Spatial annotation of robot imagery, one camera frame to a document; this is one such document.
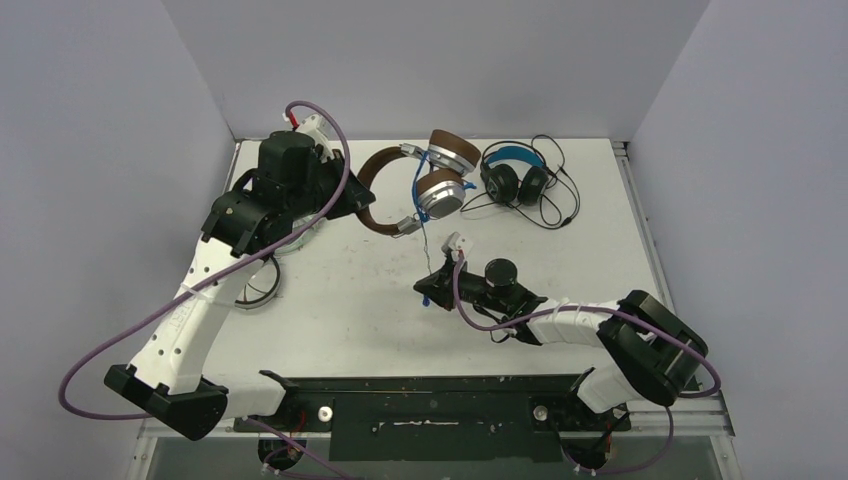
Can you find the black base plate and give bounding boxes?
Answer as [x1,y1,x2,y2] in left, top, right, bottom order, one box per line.
[262,375,631,462]

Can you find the thin black headphone cable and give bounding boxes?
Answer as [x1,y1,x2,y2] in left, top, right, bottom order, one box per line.
[458,134,583,231]

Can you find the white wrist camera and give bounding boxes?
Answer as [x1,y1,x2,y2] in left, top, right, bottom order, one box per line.
[284,113,334,163]
[441,232,474,262]

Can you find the white black headphones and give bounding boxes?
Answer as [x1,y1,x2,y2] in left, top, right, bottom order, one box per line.
[234,257,282,311]

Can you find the mint green headphones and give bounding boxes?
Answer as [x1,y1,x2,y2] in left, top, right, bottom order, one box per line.
[274,220,324,258]

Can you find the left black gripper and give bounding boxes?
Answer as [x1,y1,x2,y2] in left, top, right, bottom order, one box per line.
[285,148,375,221]

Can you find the black blue headphones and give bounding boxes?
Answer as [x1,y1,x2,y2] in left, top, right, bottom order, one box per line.
[480,141,551,206]

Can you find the brown headphones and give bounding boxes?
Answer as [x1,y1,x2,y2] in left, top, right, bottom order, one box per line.
[357,129,482,237]

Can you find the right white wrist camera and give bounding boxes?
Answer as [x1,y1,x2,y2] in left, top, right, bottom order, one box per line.
[441,232,474,262]

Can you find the aluminium frame rail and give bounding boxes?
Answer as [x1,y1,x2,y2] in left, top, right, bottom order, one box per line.
[611,140,736,438]

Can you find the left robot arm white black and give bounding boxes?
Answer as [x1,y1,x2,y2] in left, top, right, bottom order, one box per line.
[104,131,375,441]

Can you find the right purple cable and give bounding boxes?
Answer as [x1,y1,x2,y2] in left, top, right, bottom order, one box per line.
[451,254,723,478]

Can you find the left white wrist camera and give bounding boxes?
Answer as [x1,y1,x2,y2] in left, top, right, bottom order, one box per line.
[284,113,334,163]

